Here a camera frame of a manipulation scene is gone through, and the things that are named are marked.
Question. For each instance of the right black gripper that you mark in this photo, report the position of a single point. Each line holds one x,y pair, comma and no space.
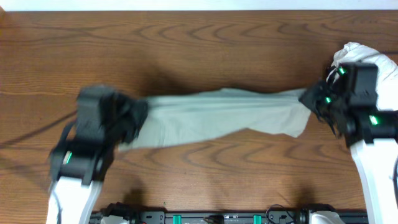
309,97

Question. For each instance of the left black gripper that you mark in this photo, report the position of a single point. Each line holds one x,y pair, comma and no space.
135,108

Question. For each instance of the khaki shorts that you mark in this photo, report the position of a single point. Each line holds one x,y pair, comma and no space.
177,120

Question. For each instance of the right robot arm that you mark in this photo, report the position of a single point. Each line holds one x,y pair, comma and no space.
350,108

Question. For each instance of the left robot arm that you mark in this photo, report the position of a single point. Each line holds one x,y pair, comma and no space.
85,151

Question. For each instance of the black and white garment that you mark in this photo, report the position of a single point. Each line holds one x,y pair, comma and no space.
386,86

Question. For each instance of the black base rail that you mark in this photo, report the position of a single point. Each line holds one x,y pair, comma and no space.
311,213

